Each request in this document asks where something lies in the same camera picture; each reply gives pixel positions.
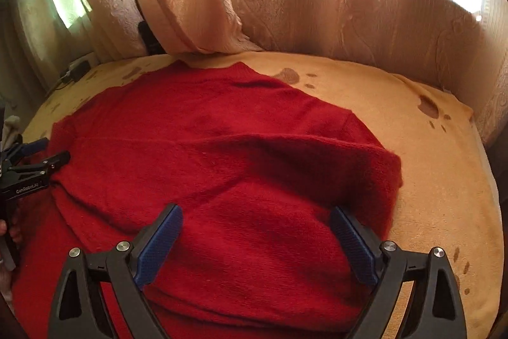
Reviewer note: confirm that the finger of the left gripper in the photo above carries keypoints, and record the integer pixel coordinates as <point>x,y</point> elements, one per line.
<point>19,150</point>
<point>51,160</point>

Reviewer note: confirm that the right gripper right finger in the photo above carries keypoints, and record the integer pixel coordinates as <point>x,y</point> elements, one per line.
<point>434,309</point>

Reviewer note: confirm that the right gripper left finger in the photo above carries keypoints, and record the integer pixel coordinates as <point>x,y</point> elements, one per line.
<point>79,309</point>

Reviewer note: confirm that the red knit sweater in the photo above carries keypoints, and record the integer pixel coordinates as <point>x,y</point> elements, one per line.
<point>256,166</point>

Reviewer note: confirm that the person's left hand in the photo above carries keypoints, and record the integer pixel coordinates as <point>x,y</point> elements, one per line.
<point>13,229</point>

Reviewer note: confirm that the black power adapter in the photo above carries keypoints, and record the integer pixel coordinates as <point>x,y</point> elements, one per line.
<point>79,69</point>

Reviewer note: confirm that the yellow paw print blanket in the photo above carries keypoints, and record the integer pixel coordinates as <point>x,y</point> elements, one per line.
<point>448,195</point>

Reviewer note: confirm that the white power strip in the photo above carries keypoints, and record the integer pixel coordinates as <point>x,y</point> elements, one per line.
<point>91,57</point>

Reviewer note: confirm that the black speaker box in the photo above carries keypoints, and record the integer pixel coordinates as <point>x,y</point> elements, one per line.
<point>152,45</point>

